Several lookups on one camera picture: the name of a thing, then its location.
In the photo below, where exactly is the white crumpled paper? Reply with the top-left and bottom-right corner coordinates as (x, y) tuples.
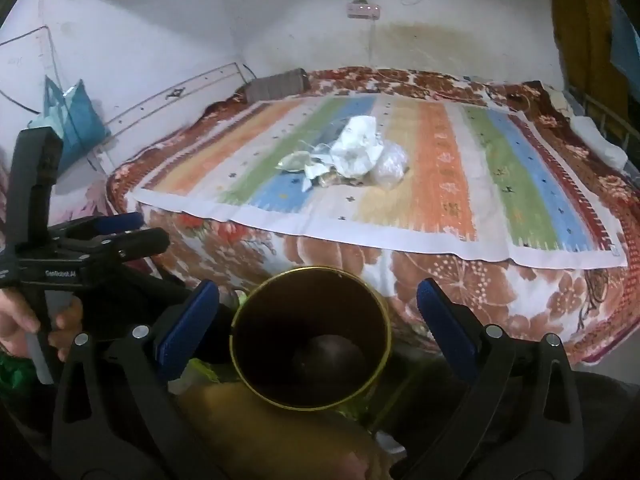
(302, 116), (386, 191)

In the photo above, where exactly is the white power strip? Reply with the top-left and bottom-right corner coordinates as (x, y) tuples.
(346, 2), (381, 20)

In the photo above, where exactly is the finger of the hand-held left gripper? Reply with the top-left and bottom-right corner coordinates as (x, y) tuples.
(75, 227), (171, 266)
(47, 211), (146, 241)

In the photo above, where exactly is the striped colourful mat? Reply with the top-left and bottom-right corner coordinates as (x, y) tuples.
(131, 94), (630, 268)

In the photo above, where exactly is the silver wrapper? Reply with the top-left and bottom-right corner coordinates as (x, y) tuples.
(277, 149), (321, 173)

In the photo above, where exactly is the floral brown blanket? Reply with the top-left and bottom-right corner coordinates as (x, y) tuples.
(107, 67), (640, 366)

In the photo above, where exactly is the person's left hand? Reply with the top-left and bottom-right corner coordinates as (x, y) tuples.
(0, 290), (84, 361)

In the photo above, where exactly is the white metal headboard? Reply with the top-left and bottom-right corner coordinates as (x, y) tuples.
(87, 61), (251, 173)

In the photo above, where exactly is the metal bed rail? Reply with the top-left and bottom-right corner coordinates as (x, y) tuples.
(565, 82), (640, 138)

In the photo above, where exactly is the white cloth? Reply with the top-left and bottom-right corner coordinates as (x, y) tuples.
(570, 116), (628, 170)

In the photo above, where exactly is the grey pillow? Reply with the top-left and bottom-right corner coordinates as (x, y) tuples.
(246, 68), (308, 102)

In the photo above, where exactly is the clear crumpled plastic bag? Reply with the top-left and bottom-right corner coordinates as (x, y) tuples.
(369, 141), (410, 188)

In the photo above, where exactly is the wooden door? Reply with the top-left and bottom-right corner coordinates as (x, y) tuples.
(551, 0), (640, 111)

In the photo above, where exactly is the dark bin with gold rim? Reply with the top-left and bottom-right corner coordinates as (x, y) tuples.
(230, 267), (392, 410)

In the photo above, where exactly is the teal bag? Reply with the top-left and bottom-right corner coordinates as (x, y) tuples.
(27, 76), (112, 166)

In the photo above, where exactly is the light blue cloth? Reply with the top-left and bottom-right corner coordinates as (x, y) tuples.
(606, 0), (640, 81)

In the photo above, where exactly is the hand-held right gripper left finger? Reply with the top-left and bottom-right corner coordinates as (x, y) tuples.
(52, 280), (236, 480)

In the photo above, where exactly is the green cloth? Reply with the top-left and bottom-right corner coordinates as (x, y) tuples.
(0, 352), (37, 402)

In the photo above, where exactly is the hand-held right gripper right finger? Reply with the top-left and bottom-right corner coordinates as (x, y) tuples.
(395, 277), (586, 480)

